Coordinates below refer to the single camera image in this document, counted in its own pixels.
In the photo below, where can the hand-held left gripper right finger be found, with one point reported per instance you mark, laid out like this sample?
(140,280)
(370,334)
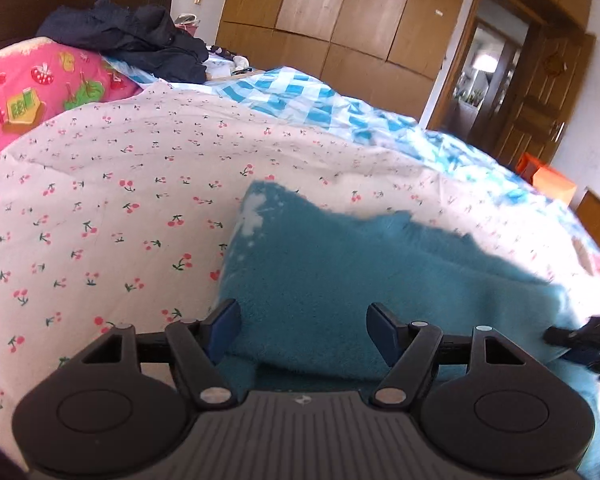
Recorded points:
(382,330)

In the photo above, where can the white cherry print bedsheet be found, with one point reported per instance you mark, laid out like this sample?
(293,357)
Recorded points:
(130,200)

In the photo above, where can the white bedside clutter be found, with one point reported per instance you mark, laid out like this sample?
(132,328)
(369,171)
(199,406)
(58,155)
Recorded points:
(235,62)

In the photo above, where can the dark navy jacket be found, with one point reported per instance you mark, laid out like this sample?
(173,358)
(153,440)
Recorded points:
(130,35)

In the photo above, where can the wooden wardrobe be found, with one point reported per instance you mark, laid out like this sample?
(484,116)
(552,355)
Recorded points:
(360,15)

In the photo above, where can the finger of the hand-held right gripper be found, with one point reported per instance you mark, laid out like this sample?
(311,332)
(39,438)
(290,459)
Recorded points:
(587,357)
(575,335)

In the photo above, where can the teal towel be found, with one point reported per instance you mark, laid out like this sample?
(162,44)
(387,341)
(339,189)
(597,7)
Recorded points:
(330,280)

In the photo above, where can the orange paper bag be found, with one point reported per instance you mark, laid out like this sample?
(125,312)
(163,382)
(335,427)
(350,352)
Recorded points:
(550,180)

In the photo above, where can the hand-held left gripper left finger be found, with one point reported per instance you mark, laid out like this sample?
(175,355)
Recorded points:
(227,322)

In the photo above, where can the pink bedside container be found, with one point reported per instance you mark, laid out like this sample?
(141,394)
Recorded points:
(186,24)

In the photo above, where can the blue white checked quilt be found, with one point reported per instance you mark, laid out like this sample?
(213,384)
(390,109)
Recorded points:
(300,95)

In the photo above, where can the pink cartoon pillow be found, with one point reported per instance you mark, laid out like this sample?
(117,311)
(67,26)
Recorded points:
(40,90)

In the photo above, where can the wooden door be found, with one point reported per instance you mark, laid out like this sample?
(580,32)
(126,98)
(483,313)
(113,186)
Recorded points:
(535,105)

